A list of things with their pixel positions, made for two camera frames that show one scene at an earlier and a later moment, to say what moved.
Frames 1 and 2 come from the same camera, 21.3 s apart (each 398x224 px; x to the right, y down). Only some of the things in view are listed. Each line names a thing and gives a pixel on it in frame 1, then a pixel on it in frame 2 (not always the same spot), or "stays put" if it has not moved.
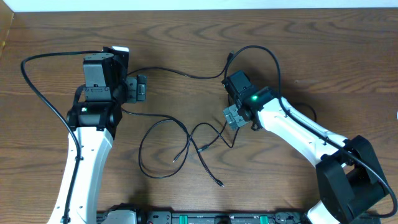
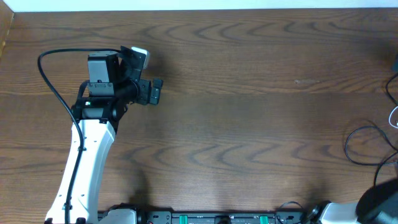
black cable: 190,137 to 385,162
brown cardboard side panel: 6,19 stays put
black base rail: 203,217 stays put
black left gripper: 137,89 to 145,97
